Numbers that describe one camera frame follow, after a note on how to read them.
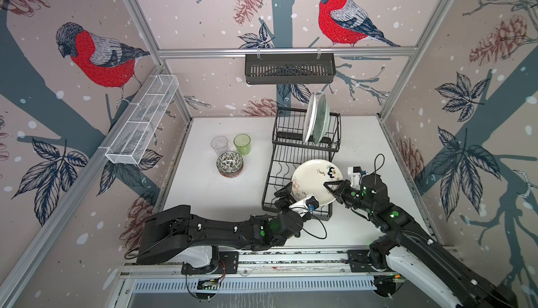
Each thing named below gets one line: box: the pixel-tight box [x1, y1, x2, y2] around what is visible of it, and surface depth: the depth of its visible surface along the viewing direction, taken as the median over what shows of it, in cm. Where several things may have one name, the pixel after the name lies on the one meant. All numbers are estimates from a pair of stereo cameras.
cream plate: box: [291, 158, 344, 206], surface depth 82 cm
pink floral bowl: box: [215, 151, 244, 174], surface depth 97 cm
